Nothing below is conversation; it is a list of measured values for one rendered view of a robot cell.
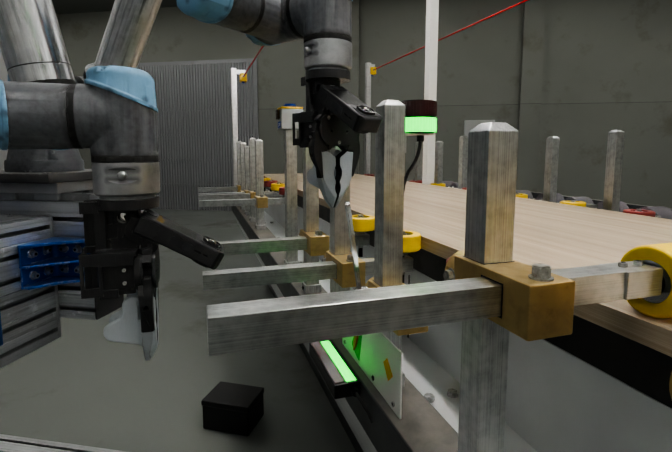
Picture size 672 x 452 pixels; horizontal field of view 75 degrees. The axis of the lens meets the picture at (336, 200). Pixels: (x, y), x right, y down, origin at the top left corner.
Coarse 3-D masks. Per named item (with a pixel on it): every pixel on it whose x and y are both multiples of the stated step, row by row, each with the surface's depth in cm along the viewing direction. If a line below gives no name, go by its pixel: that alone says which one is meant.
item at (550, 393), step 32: (320, 224) 184; (320, 256) 186; (416, 256) 103; (352, 288) 148; (576, 320) 60; (448, 352) 91; (512, 352) 72; (544, 352) 66; (576, 352) 60; (608, 352) 55; (640, 352) 51; (512, 384) 73; (544, 384) 66; (576, 384) 60; (608, 384) 55; (640, 384) 51; (512, 416) 73; (544, 416) 66; (576, 416) 60; (608, 416) 56; (640, 416) 52; (544, 448) 66; (576, 448) 61; (608, 448) 56; (640, 448) 52
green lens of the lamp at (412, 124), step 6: (408, 120) 67; (414, 120) 67; (420, 120) 66; (426, 120) 66; (432, 120) 67; (408, 126) 67; (414, 126) 67; (420, 126) 66; (426, 126) 67; (432, 126) 67
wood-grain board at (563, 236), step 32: (320, 192) 193; (352, 192) 193; (416, 192) 193; (448, 192) 193; (416, 224) 109; (448, 224) 109; (544, 224) 109; (576, 224) 109; (608, 224) 109; (640, 224) 109; (448, 256) 84; (544, 256) 76; (576, 256) 76; (608, 256) 76; (608, 320) 52; (640, 320) 48
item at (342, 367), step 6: (324, 342) 87; (330, 348) 85; (330, 354) 82; (336, 354) 82; (336, 360) 80; (342, 360) 80; (336, 366) 78; (342, 366) 78; (342, 372) 76; (348, 372) 76; (348, 378) 74; (354, 378) 74
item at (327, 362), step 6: (318, 342) 87; (318, 348) 85; (318, 354) 82; (324, 354) 82; (324, 360) 80; (330, 360) 80; (330, 366) 78; (330, 372) 76; (336, 372) 76; (336, 378) 74; (342, 378) 74
